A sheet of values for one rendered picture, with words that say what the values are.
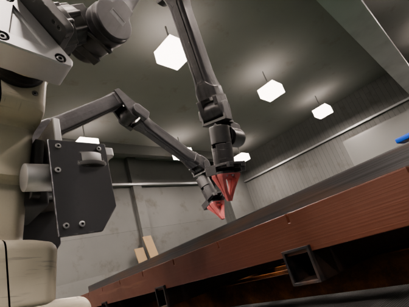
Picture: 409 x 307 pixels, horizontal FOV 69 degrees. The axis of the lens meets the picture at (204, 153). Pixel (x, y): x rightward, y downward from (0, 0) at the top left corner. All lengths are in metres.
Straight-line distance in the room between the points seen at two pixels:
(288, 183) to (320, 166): 1.37
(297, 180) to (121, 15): 10.98
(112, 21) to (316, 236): 0.48
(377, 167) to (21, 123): 0.56
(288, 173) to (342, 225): 11.15
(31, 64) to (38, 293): 0.31
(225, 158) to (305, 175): 10.52
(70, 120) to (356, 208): 0.82
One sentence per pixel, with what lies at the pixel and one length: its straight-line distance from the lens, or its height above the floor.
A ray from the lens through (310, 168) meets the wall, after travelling 11.20.
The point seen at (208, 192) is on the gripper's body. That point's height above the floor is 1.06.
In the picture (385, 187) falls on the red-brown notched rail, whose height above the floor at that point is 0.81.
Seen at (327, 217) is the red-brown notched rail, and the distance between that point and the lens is 0.44.
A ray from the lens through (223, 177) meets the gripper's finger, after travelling 0.78.
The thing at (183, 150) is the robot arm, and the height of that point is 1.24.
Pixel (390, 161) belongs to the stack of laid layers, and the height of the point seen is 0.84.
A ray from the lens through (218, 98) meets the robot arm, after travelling 0.81.
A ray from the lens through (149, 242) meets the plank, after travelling 8.84.
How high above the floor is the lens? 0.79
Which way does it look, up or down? 20 degrees up
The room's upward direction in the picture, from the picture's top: 17 degrees counter-clockwise
